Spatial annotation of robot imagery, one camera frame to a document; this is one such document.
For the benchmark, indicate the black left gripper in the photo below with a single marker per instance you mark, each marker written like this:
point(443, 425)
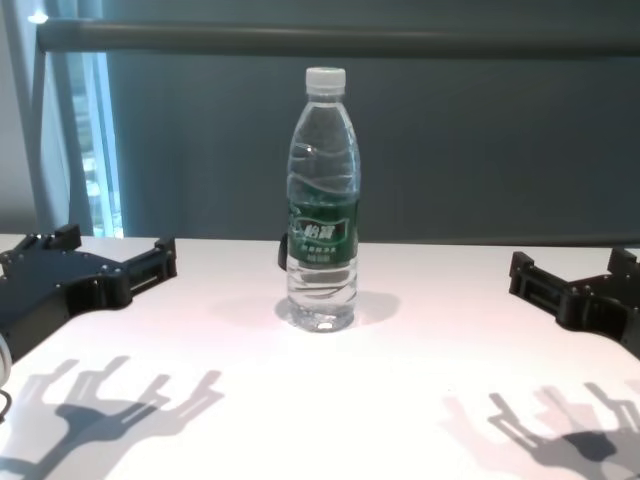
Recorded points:
point(45, 285)

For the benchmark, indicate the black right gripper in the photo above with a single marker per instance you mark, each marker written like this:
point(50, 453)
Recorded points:
point(605, 305)

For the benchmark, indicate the clear water bottle green label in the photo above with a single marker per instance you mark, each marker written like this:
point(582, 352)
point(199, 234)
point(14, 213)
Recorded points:
point(322, 150)

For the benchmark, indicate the green YES button black base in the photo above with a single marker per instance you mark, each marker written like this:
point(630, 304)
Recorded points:
point(281, 255)

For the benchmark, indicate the grey slanted frame post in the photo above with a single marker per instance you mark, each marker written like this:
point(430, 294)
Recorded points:
point(72, 150)

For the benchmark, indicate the grey horizontal rail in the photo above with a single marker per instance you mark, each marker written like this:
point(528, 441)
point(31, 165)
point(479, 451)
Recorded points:
point(200, 36)

